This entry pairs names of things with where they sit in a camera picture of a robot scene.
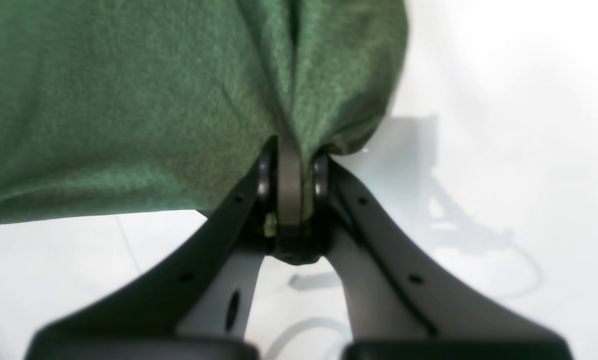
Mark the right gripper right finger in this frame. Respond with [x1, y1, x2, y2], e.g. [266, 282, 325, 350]
[313, 154, 572, 360]

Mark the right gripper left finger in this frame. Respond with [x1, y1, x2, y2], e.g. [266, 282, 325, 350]
[25, 136, 303, 360]

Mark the dark green t-shirt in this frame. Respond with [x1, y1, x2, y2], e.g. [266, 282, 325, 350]
[0, 0, 409, 266]

